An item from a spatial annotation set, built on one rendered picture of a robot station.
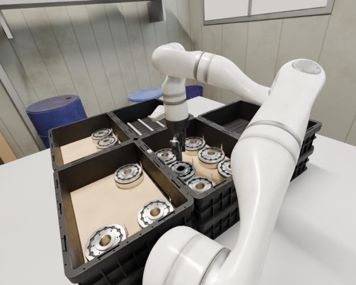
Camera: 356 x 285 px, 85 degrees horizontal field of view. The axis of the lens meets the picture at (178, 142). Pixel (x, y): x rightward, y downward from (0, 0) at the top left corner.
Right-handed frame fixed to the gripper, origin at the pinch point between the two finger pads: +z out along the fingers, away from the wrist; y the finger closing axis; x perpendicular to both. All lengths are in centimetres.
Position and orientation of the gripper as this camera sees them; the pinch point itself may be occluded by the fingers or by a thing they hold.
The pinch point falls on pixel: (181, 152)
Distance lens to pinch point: 68.5
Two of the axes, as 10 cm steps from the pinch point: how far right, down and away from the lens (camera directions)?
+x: -9.7, -0.3, 2.3
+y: 2.1, -5.3, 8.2
